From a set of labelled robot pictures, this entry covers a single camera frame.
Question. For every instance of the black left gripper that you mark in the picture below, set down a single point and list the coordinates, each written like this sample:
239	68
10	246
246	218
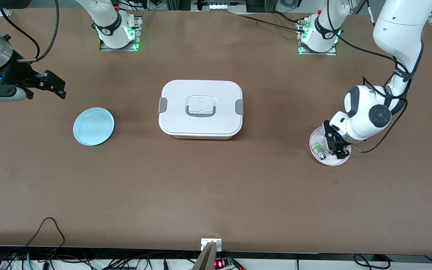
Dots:
339	143

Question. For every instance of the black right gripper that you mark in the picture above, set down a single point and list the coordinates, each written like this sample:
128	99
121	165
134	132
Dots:
16	73

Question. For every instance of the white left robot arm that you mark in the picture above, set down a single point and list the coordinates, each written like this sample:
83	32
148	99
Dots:
399	26

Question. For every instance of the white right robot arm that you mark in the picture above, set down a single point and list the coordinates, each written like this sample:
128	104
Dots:
107	22

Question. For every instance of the pink round plate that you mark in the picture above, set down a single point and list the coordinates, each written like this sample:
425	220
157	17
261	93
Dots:
332	159

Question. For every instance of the light blue round plate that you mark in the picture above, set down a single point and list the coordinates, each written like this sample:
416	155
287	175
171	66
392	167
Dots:
93	126

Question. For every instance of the white lidded pink container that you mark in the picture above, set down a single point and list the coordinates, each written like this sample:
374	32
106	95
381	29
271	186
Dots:
201	123

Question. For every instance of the red display electronics module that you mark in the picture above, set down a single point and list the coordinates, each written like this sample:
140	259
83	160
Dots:
223	262

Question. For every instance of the green push-button switch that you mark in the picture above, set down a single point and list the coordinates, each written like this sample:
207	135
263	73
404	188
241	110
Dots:
318	150

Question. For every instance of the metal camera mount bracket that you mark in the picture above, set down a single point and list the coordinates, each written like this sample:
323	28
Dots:
211	244

